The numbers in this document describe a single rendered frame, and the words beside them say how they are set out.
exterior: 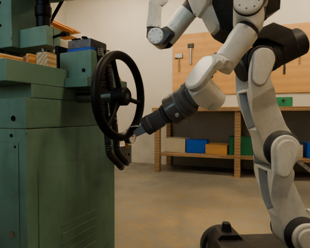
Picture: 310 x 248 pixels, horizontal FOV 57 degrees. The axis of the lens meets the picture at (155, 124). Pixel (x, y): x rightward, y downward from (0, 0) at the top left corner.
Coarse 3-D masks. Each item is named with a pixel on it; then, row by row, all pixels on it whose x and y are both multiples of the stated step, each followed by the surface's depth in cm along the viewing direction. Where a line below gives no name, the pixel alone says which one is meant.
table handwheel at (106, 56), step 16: (96, 64) 82; (112, 64) 88; (128, 64) 96; (96, 80) 80; (80, 96) 98; (96, 96) 80; (112, 96) 90; (128, 96) 92; (144, 96) 104; (96, 112) 80; (112, 112) 88; (128, 128) 97
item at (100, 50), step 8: (96, 48) 94; (104, 72) 95; (104, 80) 95; (112, 80) 98; (104, 88) 94; (112, 88) 98; (104, 104) 95; (112, 104) 99; (104, 112) 95; (112, 128) 99; (104, 136) 95; (104, 144) 96; (112, 152) 97; (120, 152) 101; (112, 160) 100; (128, 160) 112; (120, 168) 107
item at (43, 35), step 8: (24, 32) 106; (32, 32) 104; (40, 32) 103; (48, 32) 102; (56, 32) 106; (24, 40) 106; (32, 40) 104; (40, 40) 103; (48, 40) 102; (56, 40) 106; (24, 48) 107; (32, 48) 107; (40, 48) 107; (48, 48) 107
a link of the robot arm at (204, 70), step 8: (208, 56) 78; (216, 56) 77; (224, 56) 78; (200, 64) 78; (208, 64) 76; (216, 64) 75; (224, 64) 77; (232, 64) 79; (192, 72) 79; (200, 72) 76; (208, 72) 75; (224, 72) 83; (192, 80) 77; (200, 80) 75; (208, 80) 76; (192, 88) 76; (200, 88) 76
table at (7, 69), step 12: (0, 60) 76; (12, 60) 77; (0, 72) 76; (12, 72) 77; (24, 72) 80; (36, 72) 84; (48, 72) 88; (60, 72) 92; (0, 84) 84; (12, 84) 84; (48, 84) 88; (60, 84) 92; (72, 84) 92; (84, 84) 90
